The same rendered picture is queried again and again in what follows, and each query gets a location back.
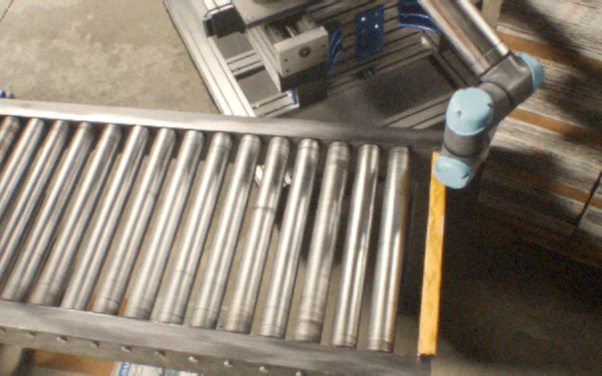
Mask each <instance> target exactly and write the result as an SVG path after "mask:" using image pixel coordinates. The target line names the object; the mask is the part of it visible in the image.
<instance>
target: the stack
mask: <svg viewBox="0 0 602 376"><path fill-rule="evenodd" d="M532 57H533V58H534V59H537V60H538V61H539V62H540V63H541V65H542V67H543V71H544V78H543V82H542V84H541V86H540V87H539V88H538V89H537V90H536V91H535V92H534V93H533V94H532V96H531V97H530V98H528V99H527V100H526V101H524V102H522V103H520V104H519V105H518V107H517V108H518V109H522V110H525V111H529V112H532V113H535V114H539V115H542V116H545V117H549V118H553V119H556V120H559V121H563V122H566V124H569V125H572V126H576V127H579V128H582V129H585V130H589V131H592V132H595V133H598V134H601V135H602V77H599V76H595V75H592V74H588V73H585V71H581V70H578V69H574V68H571V67H567V66H564V65H559V64H556V63H552V62H550V61H546V60H543V59H539V58H536V57H535V56H532ZM487 160H490V161H493V162H496V163H499V164H502V165H506V166H509V167H512V168H515V169H519V171H522V172H525V173H528V174H531V175H534V176H538V177H541V178H544V179H548V180H551V181H554V182H557V183H559V184H562V185H565V186H568V187H571V188H574V189H577V190H580V192H584V193H587V194H589V195H590V192H591V190H592V188H593V189H594V190H592V193H593V194H591V196H592V197H595V198H598V199H601V200H602V148H601V147H598V146H595V145H592V143H589V142H585V141H581V140H578V139H575V138H572V137H569V136H566V135H562V134H559V133H556V132H553V131H550V130H546V129H543V128H540V127H536V125H533V124H530V123H527V122H524V121H521V120H517V119H513V118H510V117H506V118H505V119H504V120H502V121H501V122H500V124H499V126H498V131H497V133H496V135H495V137H494V139H493V141H492V143H490V145H489V148H488V153H487ZM594 183H596V185H595V184H594ZM593 186H595V188H594V187H593ZM479 189H480V192H479V198H478V201H477V203H476V204H478V205H481V206H484V207H487V208H489V209H493V210H496V211H499V213H501V214H504V215H507V216H509V217H512V218H515V219H518V220H521V221H523V222H525V223H528V224H530V225H533V226H535V227H538V228H540V229H543V230H545V231H549V232H551V233H554V234H557V236H559V237H562V238H564V239H567V238H568V235H569V238H570V234H571V233H572V234H571V238H570V240H569V241H572V242H575V243H578V244H581V245H585V246H588V247H590V248H593V249H596V250H599V251H602V209H599V208H596V207H594V206H591V205H588V204H589V203H590V202H589V201H591V199H592V197H591V196H590V198H589V200H588V201H587V203H585V202H582V201H578V200H575V199H572V198H569V197H566V196H563V195H560V194H557V193H554V192H551V190H548V189H544V188H541V187H538V186H535V185H533V184H530V183H527V182H524V181H521V180H518V179H514V178H511V177H508V176H505V175H502V174H499V173H496V172H494V171H493V170H490V169H487V168H485V169H484V172H483V176H482V178H481V180H480V185H479ZM468 235H469V236H471V237H474V238H476V239H479V240H482V241H484V242H487V243H489V244H493V245H495V246H498V247H500V248H503V249H506V250H508V251H511V252H513V253H516V254H517V255H518V256H522V257H524V258H527V259H530V260H532V261H535V262H537V263H540V264H542V265H545V266H547V267H550V268H554V269H556V270H559V271H561V272H564V273H566V274H569V275H571V276H574V277H577V278H579V279H582V280H584V281H587V282H591V283H594V284H597V285H600V287H602V276H600V275H598V274H595V273H592V272H590V271H586V270H584V269H581V268H578V267H576V266H573V265H571V264H569V263H567V262H564V261H561V260H559V259H556V258H555V257H554V256H551V255H547V254H545V253H542V252H540V251H537V250H534V249H532V248H529V247H527V246H524V245H521V244H519V243H515V242H514V241H513V240H514V237H516V238H520V239H522V240H525V241H528V242H530V243H533V244H535V245H538V246H541V247H543V248H546V249H550V250H552V251H554V252H556V253H559V254H562V255H564V256H567V257H569V258H572V260H573V259H575V261H577V262H580V263H583V264H585V265H589V266H591V267H594V268H597V269H599V270H602V260H601V259H598V258H595V257H593V256H590V255H587V254H584V253H581V252H578V251H575V250H573V249H570V248H567V245H566V244H565V245H564V246H563V245H560V244H558V243H555V242H552V241H550V240H546V239H544V238H541V237H538V236H536V235H534V234H533V233H532V232H529V231H526V230H524V229H521V228H518V227H515V226H512V225H510V224H507V223H504V222H502V221H499V220H497V219H494V218H491V217H488V216H485V215H483V214H480V213H477V212H475V210H474V212H473V215H472V218H471V223H470V227H469V232H468Z"/></svg>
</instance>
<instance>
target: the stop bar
mask: <svg viewBox="0 0 602 376"><path fill-rule="evenodd" d="M439 154H440V150H434V151H433V160H432V175H431V188H430V203H429V217H428V232H427V245H426V260H425V273H424V274H423V287H422V301H421V315H420V329H419V343H418V358H420V359H427V360H435V359H436V352H437V333H438V323H440V318H438V316H439V298H440V280H441V261H442V244H443V231H444V226H445V208H446V190H447V185H445V184H442V183H441V182H440V181H438V180H437V178H436V177H435V175H434V173H433V166H434V164H435V162H436V158H437V156H439Z"/></svg>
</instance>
